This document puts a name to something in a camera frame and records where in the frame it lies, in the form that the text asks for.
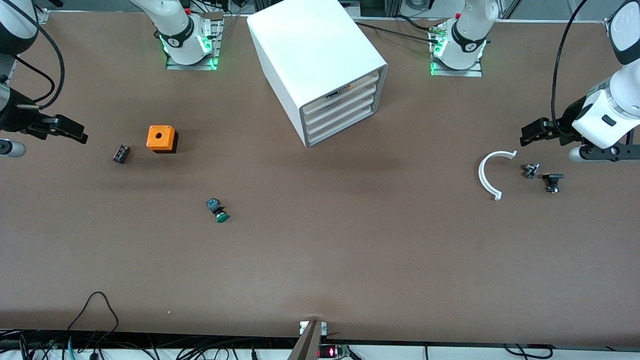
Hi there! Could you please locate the green push button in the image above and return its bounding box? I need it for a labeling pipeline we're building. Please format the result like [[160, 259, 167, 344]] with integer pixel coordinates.
[[205, 198, 231, 224]]

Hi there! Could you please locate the plain white drawer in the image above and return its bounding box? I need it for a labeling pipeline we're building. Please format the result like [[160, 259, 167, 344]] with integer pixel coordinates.
[[303, 84, 378, 126], [304, 94, 376, 135], [305, 104, 375, 146]]

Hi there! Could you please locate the black button component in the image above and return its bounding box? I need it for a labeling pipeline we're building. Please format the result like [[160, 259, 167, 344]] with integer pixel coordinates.
[[542, 173, 565, 194]]

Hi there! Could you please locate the labelled white drawer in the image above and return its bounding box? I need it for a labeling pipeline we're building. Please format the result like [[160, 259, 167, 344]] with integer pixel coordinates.
[[302, 71, 384, 115]]

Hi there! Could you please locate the white drawer cabinet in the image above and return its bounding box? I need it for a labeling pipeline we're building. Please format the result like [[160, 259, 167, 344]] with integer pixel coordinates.
[[247, 0, 389, 149]]

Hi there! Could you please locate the white curved plastic arc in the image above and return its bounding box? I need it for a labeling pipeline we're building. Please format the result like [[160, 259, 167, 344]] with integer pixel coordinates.
[[478, 150, 518, 201]]

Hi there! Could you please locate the orange box with hole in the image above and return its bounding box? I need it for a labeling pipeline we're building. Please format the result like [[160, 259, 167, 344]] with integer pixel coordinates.
[[146, 125, 179, 154]]

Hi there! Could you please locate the red lit electronic device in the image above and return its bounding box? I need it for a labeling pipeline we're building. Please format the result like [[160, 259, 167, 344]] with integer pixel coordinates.
[[318, 344, 352, 359]]

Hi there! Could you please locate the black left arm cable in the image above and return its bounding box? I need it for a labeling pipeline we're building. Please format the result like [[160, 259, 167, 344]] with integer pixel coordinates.
[[551, 0, 589, 140]]

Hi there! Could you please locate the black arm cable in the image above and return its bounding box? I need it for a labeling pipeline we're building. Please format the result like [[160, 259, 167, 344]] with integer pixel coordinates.
[[10, 15, 66, 111], [551, 0, 589, 140]]

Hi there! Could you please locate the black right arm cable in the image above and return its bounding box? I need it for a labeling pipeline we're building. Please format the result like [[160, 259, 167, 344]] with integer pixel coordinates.
[[10, 15, 66, 111]]

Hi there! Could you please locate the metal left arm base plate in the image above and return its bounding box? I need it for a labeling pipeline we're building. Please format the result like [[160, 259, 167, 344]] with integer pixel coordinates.
[[430, 22, 484, 78]]

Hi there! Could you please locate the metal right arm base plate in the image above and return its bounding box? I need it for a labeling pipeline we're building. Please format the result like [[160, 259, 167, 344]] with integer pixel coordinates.
[[165, 12, 222, 71]]

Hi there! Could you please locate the black table cable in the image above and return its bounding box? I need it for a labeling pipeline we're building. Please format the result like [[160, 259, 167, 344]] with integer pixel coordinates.
[[354, 21, 441, 45], [395, 14, 443, 33]]

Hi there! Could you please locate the looped black cable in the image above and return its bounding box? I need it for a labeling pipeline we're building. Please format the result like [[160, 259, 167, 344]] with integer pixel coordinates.
[[66, 291, 120, 347]]

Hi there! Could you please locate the black coiled cable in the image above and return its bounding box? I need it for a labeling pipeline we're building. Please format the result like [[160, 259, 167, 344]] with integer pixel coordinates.
[[502, 343, 555, 360]]

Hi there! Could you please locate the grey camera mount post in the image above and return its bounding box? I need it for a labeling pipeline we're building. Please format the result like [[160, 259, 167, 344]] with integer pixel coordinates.
[[287, 320, 329, 360]]

